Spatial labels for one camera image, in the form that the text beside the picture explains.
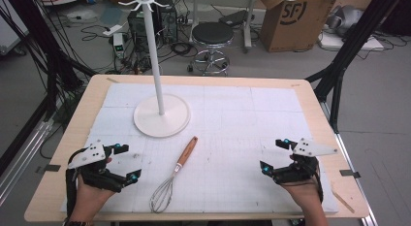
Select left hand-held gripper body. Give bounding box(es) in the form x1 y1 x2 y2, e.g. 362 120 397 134
67 140 128 193

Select black tape strip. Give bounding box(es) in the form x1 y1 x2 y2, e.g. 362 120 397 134
339 169 362 179
35 164 62 175

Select black round stool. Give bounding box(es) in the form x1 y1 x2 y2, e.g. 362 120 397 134
186 21 236 77

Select person's right hand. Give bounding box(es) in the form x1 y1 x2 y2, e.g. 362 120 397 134
280 181 325 214

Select white power strip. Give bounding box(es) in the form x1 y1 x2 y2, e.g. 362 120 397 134
102 23 124 38

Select white hook stand rack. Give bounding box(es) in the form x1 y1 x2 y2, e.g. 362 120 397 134
117 0 192 139

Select person's left hand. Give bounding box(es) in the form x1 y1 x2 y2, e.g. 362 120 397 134
71 156 116 219

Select white flat board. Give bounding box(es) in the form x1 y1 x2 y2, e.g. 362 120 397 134
317 31 386 52

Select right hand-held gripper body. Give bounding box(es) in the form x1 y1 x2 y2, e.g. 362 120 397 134
271 137 339 185

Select silver bag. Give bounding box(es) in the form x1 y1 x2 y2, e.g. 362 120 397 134
325 5 365 38

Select dark bracelet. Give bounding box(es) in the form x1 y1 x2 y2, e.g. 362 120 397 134
62 219 94 226

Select black metal stand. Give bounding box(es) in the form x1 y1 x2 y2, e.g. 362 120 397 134
304 0 407 135
0 0 99 123

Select wooden handled metal whisk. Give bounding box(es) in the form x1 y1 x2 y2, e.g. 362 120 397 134
148 136 199 214

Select thin wooden stick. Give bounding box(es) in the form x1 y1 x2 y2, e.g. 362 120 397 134
332 189 356 214

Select white grid mat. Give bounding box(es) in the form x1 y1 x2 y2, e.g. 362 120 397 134
61 82 340 215

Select small device with green display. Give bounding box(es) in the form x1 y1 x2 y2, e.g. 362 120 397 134
111 32 126 58

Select black strap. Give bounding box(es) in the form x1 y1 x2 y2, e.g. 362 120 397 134
65 168 79 218

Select cardboard box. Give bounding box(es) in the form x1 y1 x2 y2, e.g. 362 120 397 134
259 0 337 53

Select black computer tower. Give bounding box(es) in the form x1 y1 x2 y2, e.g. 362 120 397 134
127 5 179 47

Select aluminium rail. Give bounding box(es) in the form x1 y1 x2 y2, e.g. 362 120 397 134
0 118 54 206
319 100 380 226

